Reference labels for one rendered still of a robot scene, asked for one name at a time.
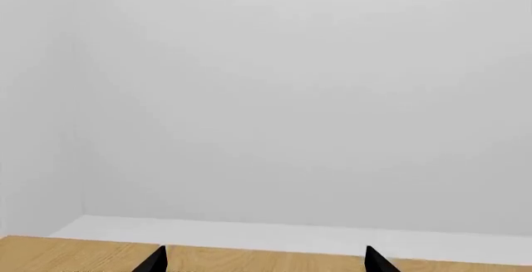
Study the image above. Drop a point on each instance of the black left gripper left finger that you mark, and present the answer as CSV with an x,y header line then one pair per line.
x,y
156,263

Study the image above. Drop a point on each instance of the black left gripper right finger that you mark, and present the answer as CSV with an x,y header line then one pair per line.
x,y
375,263

